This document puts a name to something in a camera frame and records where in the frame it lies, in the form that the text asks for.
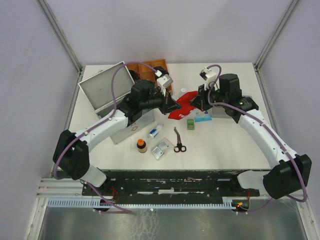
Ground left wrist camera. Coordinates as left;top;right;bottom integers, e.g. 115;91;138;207
155;70;174;96

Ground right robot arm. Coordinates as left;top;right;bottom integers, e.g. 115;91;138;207
190;69;312;202

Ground grey plastic divider tray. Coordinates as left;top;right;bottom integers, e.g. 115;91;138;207
210;106;231;119

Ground red first aid pouch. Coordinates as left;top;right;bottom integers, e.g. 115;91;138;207
168;91;198;120

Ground black handled bandage scissors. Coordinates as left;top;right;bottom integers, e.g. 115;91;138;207
173;127;187;153

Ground clear bottle white cap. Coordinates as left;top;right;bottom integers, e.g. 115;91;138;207
178;88;188;98

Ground alcohol wipe packets bag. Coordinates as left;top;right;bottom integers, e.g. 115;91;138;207
150;137;174;161

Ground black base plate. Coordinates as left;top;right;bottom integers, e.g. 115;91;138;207
97;170;260;204

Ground brown bottle orange cap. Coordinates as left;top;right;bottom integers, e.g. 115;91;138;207
136;138;148;153

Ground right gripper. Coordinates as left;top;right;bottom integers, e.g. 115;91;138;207
191;82;229;112

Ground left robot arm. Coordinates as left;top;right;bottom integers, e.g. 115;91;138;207
52;80;181;195

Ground black strap bundle right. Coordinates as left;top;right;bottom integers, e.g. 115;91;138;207
152;65;170;76

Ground blue cotton swab bag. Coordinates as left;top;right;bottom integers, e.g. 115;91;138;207
194;111;212;123

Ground wooden compartment tray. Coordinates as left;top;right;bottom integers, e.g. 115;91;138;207
124;59;173;99

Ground white slotted cable duct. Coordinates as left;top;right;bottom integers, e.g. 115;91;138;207
47;197;236;210

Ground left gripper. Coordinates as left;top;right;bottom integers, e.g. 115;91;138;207
140;86;182;115

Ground small green box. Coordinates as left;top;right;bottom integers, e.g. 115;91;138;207
187;119;195;130

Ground black strap bundle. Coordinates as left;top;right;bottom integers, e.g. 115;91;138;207
128;70;141;82
152;65;170;76

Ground white blue bandage roll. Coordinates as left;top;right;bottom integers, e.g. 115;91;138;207
147;123;164;139

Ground black strap bundle left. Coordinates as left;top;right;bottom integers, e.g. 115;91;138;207
128;70;141;82

